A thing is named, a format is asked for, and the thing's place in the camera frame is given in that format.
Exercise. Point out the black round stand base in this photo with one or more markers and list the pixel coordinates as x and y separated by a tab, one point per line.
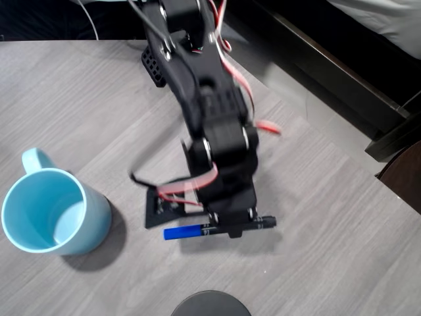
210	304

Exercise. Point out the white bedding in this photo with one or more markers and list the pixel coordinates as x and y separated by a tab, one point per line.
388	19

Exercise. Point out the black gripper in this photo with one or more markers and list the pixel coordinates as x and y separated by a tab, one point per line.
230	201

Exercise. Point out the light blue ceramic mug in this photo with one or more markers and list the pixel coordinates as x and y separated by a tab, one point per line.
49	210

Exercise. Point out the black triangular camera mount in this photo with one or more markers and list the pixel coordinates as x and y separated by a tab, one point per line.
154	217

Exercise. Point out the blue capped black marker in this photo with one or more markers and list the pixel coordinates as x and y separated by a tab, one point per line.
181	232

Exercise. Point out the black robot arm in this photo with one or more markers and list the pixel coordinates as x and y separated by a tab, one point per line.
197	66

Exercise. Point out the dark brown round furniture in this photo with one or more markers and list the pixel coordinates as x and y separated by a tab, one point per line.
403	177

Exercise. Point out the black gridded arm base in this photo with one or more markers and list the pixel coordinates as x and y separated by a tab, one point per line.
153	66

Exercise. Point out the dark wooden bed frame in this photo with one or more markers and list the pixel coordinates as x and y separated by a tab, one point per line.
329	66

